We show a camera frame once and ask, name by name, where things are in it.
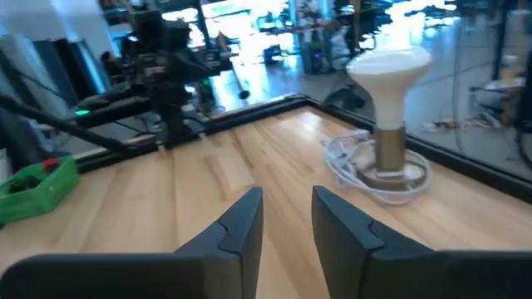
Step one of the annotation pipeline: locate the white mushroom table lamp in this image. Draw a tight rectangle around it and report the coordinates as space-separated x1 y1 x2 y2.
346 46 433 192

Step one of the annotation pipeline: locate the green plastic basket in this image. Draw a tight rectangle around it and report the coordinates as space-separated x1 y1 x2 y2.
0 155 81 225

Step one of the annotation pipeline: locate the white power cable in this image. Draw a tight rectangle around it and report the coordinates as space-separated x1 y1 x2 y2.
322 129 433 207

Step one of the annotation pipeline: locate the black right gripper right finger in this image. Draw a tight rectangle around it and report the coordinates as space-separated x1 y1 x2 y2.
311 185 436 299

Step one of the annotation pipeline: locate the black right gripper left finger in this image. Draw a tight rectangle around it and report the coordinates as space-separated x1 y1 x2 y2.
173 186 265 299

